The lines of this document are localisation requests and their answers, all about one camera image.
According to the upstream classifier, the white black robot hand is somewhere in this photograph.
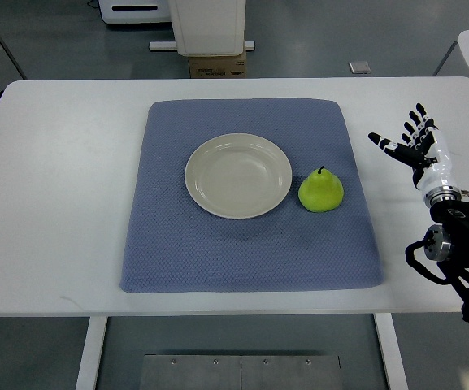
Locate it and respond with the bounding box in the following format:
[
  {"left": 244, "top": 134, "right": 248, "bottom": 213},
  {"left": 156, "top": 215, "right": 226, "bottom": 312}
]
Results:
[{"left": 368, "top": 103, "right": 462, "bottom": 207}]

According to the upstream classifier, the green pear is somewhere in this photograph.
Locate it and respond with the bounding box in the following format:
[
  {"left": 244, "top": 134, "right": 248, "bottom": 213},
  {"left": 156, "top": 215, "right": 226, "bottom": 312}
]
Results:
[{"left": 298, "top": 166, "right": 344, "bottom": 213}]

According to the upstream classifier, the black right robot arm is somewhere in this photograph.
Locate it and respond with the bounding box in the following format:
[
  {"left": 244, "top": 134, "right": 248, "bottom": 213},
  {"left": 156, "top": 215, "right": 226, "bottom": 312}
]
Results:
[{"left": 405, "top": 192, "right": 469, "bottom": 323}]

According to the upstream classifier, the grey floor socket plate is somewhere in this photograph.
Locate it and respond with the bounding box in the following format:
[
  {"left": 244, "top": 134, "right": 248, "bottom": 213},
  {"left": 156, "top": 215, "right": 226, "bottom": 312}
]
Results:
[{"left": 348, "top": 61, "right": 371, "bottom": 75}]

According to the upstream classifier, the cream ceramic plate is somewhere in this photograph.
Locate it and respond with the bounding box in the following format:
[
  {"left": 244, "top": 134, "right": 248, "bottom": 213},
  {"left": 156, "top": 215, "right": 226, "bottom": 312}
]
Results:
[{"left": 185, "top": 133, "right": 293, "bottom": 219}]

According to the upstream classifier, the white table right leg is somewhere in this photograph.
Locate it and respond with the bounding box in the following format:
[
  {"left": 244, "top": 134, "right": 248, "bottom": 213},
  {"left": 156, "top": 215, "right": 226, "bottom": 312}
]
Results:
[{"left": 373, "top": 313, "right": 408, "bottom": 390}]

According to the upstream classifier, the white table leg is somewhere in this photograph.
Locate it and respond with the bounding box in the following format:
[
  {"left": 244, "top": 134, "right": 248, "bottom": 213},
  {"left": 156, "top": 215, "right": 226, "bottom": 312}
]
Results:
[
  {"left": 75, "top": 316, "right": 108, "bottom": 390},
  {"left": 373, "top": 313, "right": 408, "bottom": 390}
]

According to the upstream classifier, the cardboard box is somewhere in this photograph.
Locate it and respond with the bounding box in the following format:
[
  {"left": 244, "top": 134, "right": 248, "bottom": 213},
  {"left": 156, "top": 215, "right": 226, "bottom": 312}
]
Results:
[{"left": 188, "top": 50, "right": 247, "bottom": 79}]

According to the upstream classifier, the white machine column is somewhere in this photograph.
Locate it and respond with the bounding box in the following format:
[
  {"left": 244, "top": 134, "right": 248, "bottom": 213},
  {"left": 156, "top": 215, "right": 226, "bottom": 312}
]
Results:
[{"left": 168, "top": 0, "right": 246, "bottom": 57}]

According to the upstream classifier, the blue quilted cloth mat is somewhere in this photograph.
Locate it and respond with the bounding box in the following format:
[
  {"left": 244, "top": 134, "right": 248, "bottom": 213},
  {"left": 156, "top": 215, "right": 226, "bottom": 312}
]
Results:
[{"left": 120, "top": 97, "right": 383, "bottom": 293}]

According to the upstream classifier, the white column base bar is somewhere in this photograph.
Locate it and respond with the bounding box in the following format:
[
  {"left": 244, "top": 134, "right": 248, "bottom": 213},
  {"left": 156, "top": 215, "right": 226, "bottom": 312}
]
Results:
[{"left": 149, "top": 41, "right": 237, "bottom": 54}]

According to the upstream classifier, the white appliance with slot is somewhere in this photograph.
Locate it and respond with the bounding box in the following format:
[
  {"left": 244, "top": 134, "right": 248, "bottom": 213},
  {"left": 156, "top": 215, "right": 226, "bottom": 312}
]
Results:
[{"left": 98, "top": 0, "right": 171, "bottom": 24}]

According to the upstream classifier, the white table left leg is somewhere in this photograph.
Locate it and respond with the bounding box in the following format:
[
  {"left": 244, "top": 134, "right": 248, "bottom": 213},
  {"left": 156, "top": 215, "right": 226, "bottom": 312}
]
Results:
[{"left": 75, "top": 316, "right": 108, "bottom": 390}]

